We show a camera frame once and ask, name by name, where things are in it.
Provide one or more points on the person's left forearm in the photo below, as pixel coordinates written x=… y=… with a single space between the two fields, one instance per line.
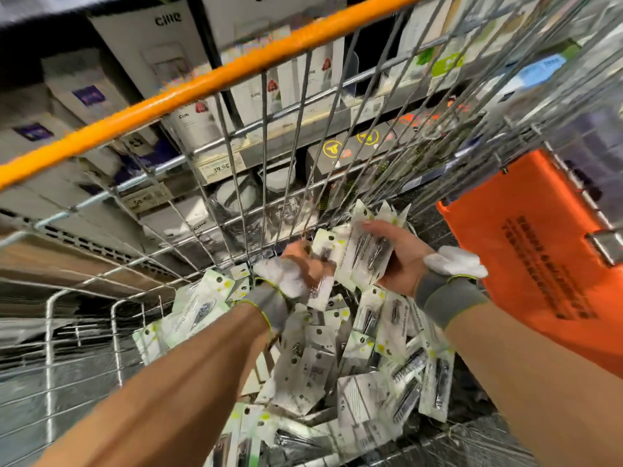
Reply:
x=165 y=403

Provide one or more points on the grey kitchenware shelf unit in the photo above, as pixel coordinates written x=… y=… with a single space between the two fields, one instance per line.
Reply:
x=58 y=102

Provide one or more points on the pile of packets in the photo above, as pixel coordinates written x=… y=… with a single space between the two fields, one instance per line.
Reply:
x=331 y=374

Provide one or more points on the grey wrist tracker band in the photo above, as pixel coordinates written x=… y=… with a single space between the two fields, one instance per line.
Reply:
x=448 y=282
x=273 y=287

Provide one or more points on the person's left hand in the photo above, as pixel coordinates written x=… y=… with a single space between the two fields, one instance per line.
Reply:
x=310 y=262

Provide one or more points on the person's right hand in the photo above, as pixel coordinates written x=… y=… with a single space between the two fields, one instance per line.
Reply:
x=404 y=262

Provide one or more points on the large white product box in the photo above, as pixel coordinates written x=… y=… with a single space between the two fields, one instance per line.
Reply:
x=243 y=19

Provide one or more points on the person's right forearm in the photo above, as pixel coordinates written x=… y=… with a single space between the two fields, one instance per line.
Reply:
x=545 y=384

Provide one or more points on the small white product box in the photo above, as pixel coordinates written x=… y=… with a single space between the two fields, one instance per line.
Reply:
x=156 y=53

